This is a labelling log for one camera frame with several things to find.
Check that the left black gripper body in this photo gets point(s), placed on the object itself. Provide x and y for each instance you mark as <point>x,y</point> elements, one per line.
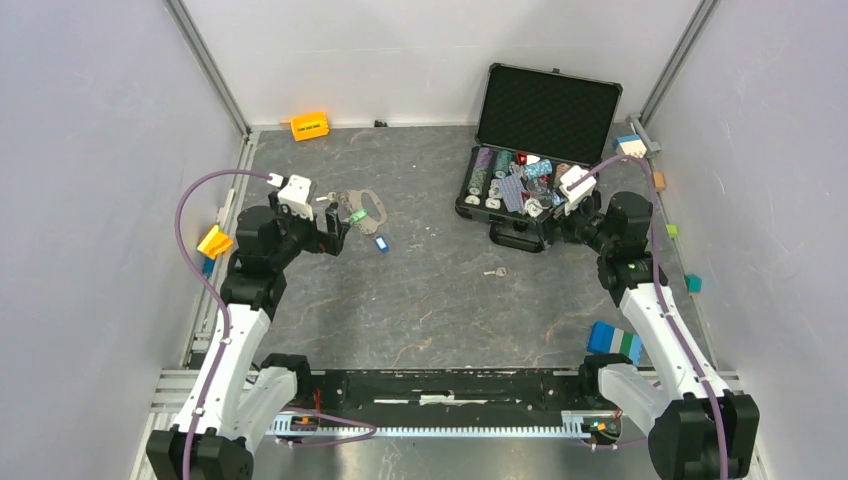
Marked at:
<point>297,234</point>

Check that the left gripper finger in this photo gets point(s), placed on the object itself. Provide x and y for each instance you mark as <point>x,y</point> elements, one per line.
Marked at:
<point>341,229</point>
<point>333,223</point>

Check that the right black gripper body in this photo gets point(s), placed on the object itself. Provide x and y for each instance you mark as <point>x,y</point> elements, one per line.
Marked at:
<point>581,224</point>

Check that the metal keyring with tags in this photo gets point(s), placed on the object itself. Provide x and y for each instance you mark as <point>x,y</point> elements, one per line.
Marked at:
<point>365,208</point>

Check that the small silver key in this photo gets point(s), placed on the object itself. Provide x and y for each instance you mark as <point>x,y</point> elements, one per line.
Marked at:
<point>499,272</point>

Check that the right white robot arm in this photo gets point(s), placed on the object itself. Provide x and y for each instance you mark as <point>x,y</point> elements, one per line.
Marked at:
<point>696,426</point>

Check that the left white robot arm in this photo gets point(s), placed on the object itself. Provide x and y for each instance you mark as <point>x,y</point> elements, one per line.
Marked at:
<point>217,431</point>

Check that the blue key tag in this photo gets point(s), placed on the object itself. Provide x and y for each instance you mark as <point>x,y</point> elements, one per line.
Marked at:
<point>381,244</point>

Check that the light blue chip stack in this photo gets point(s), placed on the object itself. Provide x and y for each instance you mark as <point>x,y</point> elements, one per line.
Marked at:
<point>538,169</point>

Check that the yellow orange toy block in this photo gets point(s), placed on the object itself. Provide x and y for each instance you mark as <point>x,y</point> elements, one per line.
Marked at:
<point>214,243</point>

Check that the blue playing card deck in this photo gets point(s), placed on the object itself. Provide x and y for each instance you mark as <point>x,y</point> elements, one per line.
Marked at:
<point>511,189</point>

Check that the tan wooden cube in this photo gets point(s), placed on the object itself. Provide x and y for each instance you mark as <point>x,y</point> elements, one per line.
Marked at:
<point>660,183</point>

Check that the white blue toy block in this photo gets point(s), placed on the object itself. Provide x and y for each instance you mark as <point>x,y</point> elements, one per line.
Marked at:
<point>631,145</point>

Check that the black poker chip case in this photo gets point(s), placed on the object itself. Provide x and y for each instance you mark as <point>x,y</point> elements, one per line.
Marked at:
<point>529,115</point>

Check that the blue green white block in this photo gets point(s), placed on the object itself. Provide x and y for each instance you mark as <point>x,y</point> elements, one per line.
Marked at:
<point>606,339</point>

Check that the teal cube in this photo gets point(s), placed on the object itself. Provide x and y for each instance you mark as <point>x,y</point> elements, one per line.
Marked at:
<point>693,283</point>

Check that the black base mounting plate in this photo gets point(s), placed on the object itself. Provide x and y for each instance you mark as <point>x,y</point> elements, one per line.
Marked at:
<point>517,397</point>

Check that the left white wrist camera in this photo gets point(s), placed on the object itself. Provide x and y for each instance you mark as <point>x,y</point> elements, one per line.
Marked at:
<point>295,197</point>

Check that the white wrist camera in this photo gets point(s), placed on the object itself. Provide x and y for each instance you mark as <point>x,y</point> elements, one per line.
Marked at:
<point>295,197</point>
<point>576,184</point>

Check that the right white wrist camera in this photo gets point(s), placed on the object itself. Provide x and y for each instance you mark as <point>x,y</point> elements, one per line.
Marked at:
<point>576,184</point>

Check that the white cable duct rail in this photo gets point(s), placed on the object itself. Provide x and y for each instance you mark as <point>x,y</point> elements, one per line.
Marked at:
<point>289,425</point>

